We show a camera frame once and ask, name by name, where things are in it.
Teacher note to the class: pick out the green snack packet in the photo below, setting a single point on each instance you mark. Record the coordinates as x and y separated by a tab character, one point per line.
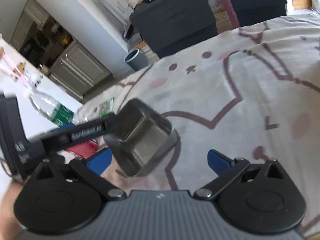
106	107

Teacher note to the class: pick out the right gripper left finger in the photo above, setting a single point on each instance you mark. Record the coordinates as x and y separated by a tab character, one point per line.
89	171

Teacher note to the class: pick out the red soda can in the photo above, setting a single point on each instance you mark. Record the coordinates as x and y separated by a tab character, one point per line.
85	149

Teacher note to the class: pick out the clear plastic water bottle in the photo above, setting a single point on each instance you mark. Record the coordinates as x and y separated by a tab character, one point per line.
50	108

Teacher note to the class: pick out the left dark chair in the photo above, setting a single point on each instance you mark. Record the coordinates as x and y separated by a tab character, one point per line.
169	26

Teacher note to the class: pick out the grey waste bin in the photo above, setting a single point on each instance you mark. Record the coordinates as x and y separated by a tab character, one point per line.
136	60

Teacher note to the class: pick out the grey kitchen cabinet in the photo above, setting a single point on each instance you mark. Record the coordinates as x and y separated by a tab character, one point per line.
78	71

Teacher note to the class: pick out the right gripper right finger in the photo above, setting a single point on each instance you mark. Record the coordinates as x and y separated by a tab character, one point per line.
228	171

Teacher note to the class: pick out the pink cushion board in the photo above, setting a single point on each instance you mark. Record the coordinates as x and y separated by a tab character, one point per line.
227	5

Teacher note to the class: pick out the square steel tray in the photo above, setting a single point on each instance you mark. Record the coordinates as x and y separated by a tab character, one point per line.
141	139

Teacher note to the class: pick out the cartoon print tablecloth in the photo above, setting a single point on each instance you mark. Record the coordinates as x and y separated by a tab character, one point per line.
251	92

